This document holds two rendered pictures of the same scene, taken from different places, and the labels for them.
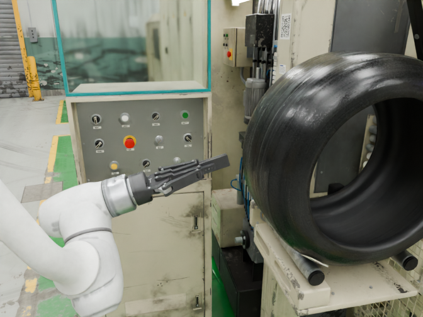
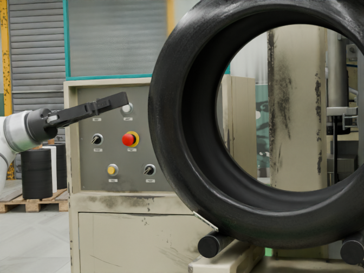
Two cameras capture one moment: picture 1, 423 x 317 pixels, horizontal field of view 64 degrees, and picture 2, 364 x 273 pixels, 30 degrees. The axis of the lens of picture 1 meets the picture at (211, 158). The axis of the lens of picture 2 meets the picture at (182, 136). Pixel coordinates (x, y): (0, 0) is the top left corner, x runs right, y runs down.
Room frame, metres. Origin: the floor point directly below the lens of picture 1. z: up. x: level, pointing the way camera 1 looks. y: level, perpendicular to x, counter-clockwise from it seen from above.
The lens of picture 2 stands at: (-0.47, -0.91, 1.19)
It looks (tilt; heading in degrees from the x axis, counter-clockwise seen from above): 3 degrees down; 30
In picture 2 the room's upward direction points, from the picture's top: 2 degrees counter-clockwise
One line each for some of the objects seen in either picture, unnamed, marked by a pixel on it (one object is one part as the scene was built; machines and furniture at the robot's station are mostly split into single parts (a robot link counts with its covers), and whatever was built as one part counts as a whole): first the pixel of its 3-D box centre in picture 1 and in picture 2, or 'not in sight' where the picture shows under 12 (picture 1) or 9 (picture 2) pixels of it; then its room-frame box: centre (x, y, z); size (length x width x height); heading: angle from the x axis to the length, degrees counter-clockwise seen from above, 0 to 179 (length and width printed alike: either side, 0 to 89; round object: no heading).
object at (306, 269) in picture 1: (288, 241); (229, 231); (0.88, -0.23, 0.90); 0.35 x 0.05 x 0.05; 12
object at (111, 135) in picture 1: (148, 216); (167, 264); (1.49, 0.31, 0.63); 0.56 x 0.41 x 1.27; 102
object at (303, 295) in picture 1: (286, 258); (230, 259); (0.89, -0.23, 0.83); 0.36 x 0.09 x 0.06; 12
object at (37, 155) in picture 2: not in sight; (43, 173); (5.67, 4.62, 0.38); 1.20 x 0.80 x 0.76; 29
